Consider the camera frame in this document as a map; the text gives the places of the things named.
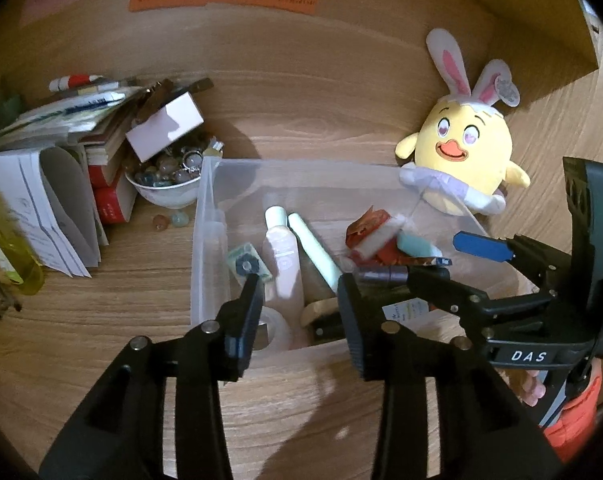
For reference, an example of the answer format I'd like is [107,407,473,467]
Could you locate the teal eraser block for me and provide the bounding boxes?
[397,230,445,258]

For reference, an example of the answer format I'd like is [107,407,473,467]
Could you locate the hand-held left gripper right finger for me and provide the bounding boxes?
[336,272,567,480]

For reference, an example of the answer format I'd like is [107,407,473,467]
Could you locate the person's right hand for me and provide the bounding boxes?
[511,367,547,407]

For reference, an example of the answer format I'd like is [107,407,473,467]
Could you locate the white bowl of beads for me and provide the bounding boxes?
[124,135,217,209]

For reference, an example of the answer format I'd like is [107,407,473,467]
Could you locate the white plastic bottle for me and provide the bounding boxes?
[262,206,306,331]

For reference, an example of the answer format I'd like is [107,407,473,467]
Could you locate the white printed card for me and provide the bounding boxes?
[381,297,432,323]

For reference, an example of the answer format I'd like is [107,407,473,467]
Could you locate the stack of printed booklets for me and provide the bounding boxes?
[0,80,147,153]

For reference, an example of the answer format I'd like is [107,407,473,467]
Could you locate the white paper stack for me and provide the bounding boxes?
[0,145,109,279]

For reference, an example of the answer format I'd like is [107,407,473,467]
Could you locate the mint green tube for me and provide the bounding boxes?
[287,212,343,293]

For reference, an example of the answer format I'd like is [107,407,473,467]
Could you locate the yellow chick plush toy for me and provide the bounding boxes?
[395,27,531,217]

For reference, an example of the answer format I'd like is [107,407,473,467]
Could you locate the brown clip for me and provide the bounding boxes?
[138,78,214,111]

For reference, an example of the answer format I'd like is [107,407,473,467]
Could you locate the dark green object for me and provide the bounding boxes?
[0,92,24,126]

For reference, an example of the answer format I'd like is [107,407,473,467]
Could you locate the clear plastic storage bin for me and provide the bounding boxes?
[190,156,539,356]

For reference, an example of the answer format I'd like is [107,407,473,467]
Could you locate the rounded wooden piece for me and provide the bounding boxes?
[300,297,342,328]

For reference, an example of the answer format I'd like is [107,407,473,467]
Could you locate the person's right forearm orange sleeve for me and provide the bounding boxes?
[544,360,603,462]

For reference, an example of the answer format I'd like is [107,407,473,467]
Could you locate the red and white marker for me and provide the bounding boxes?
[48,74,104,92]

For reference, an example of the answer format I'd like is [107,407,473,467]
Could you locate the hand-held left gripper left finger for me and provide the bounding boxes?
[38,272,264,480]

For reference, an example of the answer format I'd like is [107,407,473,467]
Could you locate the small white box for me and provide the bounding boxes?
[125,91,205,163]

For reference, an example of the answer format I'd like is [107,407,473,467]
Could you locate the white fluffy pad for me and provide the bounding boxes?
[359,215,407,261]

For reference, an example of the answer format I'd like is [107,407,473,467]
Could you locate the red shiny packet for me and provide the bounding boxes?
[345,207,432,266]

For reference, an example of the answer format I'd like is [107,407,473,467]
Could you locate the dark purple tube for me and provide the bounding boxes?
[354,266,409,287]

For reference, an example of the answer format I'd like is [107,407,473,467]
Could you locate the yellow-green spray bottle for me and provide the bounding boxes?
[0,160,45,296]

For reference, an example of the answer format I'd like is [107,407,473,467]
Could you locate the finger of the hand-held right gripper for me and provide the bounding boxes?
[453,231,573,289]
[406,266,557,332]

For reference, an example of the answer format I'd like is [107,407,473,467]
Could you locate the clear tape roll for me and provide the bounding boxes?
[254,305,294,353]

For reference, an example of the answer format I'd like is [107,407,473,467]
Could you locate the teal square packet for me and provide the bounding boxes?
[226,242,273,281]

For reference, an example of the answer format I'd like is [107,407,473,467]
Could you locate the red books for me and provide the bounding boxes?
[84,130,138,226]

